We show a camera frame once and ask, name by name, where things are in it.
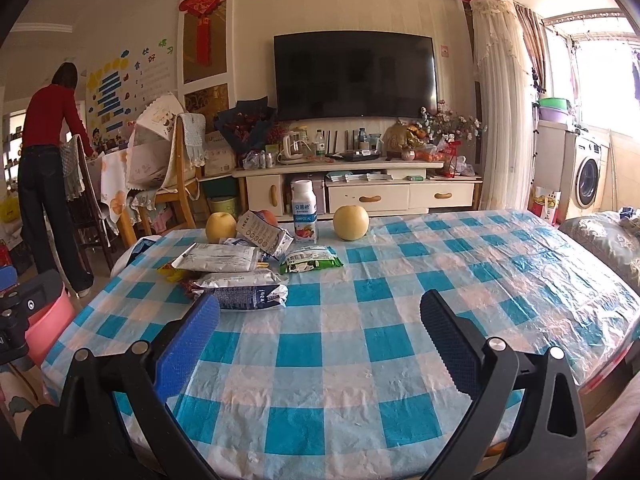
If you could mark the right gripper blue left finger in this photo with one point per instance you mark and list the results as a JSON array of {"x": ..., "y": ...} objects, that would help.
[{"x": 179, "y": 345}]

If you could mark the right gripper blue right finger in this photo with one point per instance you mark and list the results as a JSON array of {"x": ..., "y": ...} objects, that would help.
[{"x": 457, "y": 340}]

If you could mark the pink trash bucket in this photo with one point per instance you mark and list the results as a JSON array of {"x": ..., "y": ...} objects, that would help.
[{"x": 46, "y": 325}]

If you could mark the grey silver wipes packet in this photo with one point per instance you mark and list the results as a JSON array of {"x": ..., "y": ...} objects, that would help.
[{"x": 215, "y": 258}]

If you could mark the white milk carton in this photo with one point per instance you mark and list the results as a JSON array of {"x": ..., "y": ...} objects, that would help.
[{"x": 272, "y": 240}]

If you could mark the green white small pouch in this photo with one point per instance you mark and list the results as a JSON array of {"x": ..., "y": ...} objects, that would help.
[{"x": 309, "y": 258}]

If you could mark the yellow snack bag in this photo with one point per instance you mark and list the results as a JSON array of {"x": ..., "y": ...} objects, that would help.
[{"x": 172, "y": 275}]

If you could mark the white blue flat packet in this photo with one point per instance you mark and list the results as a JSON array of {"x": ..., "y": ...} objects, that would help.
[{"x": 247, "y": 291}]

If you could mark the dark wooden chair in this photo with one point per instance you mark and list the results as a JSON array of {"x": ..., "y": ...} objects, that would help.
[{"x": 88, "y": 216}]

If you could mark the blue white checkered tablecloth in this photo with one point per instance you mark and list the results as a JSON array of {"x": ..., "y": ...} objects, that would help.
[{"x": 343, "y": 382}]

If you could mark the yellow pear left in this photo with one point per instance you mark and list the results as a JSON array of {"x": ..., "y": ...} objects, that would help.
[{"x": 219, "y": 226}]

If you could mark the yellow pear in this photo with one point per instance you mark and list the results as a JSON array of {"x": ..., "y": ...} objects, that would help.
[
  {"x": 219, "y": 226},
  {"x": 351, "y": 222}
]

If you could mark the green waste bin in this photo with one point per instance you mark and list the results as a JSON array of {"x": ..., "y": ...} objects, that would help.
[{"x": 225, "y": 204}]

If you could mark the red apple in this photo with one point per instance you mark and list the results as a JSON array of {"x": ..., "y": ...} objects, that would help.
[{"x": 268, "y": 217}]

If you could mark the yellow pear right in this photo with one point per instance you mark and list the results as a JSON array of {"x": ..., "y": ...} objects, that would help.
[{"x": 351, "y": 222}]

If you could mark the dining table with cloth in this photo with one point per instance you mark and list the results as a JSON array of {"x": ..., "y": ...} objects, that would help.
[{"x": 108, "y": 173}]

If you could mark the cream tv cabinet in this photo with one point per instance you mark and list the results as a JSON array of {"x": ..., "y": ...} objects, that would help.
[{"x": 381, "y": 187}]

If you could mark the white yogurt drink bottle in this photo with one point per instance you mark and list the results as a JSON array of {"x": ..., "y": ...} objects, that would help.
[{"x": 304, "y": 211}]

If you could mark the person in red top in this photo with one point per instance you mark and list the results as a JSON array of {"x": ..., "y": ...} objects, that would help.
[{"x": 46, "y": 224}]

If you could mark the wooden chair with cover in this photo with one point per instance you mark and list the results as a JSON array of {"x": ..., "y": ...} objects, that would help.
[{"x": 165, "y": 160}]

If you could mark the electric glass kettle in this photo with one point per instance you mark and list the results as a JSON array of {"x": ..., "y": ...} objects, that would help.
[{"x": 294, "y": 148}]

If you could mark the dark flower bouquet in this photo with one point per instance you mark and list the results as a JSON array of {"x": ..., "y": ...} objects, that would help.
[{"x": 246, "y": 126}]

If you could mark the white lace covered column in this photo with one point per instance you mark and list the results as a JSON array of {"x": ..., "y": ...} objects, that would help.
[{"x": 503, "y": 71}]

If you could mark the black flat television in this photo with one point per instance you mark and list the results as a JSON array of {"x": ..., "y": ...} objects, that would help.
[{"x": 354, "y": 73}]

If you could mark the red chinese knot ornament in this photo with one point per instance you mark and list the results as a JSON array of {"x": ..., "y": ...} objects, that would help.
[{"x": 201, "y": 10}]

